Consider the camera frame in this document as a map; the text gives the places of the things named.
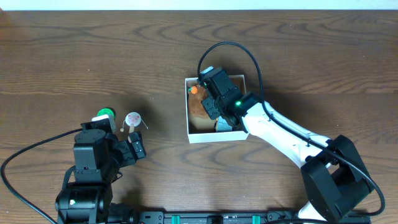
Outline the pig face rattle drum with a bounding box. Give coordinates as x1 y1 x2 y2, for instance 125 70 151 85
120 111 149 137

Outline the yellow grey toy truck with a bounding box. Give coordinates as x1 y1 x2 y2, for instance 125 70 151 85
215 116 233 133

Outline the brown plush capybara toy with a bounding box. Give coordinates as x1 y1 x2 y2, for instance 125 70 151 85
188 85 215 132

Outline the green round toy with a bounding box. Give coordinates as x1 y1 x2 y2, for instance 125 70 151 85
97 108 116 119

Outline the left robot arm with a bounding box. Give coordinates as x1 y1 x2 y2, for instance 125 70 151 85
55 129 146 223

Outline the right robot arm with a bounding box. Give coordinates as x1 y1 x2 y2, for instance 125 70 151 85
198 67 374 222

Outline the white cardboard box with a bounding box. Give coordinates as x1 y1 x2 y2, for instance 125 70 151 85
185 78 248 144

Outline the right black cable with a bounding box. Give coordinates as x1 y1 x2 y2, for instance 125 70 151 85
197 41 386 217

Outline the black cable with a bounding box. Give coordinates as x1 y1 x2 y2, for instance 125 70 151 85
0 127 83 224
197 41 386 217

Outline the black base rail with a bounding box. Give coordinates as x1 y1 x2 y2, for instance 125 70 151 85
107 203 371 224

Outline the left black cable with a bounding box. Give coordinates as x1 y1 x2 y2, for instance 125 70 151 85
0 127 83 224

